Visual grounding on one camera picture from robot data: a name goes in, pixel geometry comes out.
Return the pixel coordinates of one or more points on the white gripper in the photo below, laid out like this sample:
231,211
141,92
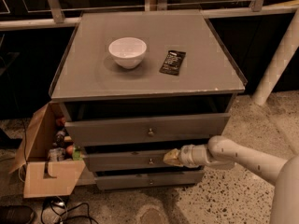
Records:
186,157

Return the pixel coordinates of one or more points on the grey drawer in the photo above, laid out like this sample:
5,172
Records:
135,179
148,120
132,156

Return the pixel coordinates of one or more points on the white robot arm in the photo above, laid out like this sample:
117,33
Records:
220,151

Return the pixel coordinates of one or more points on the grey bottom drawer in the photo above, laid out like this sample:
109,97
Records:
135,179

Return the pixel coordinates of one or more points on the grey top drawer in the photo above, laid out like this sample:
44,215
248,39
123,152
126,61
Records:
148,120

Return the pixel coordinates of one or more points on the grey drawer cabinet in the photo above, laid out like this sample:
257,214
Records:
89,73

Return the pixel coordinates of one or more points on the black snack packet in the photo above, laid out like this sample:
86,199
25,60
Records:
173,62

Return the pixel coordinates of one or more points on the green packet in box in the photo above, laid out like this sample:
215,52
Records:
77,154

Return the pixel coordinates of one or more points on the red fruit in box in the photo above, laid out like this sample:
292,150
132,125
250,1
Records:
69,150

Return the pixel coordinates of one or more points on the clear jar in box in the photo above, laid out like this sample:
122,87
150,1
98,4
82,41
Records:
56,154

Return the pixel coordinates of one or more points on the white ceramic bowl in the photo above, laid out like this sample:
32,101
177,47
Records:
127,52

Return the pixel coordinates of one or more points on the cardboard box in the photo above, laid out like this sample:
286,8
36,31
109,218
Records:
45,178

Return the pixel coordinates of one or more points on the black object on floor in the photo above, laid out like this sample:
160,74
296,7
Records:
16,214

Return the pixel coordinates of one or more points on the metal railing frame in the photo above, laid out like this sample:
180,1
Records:
35,14

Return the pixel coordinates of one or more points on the white slanted post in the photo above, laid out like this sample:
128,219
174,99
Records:
279,62

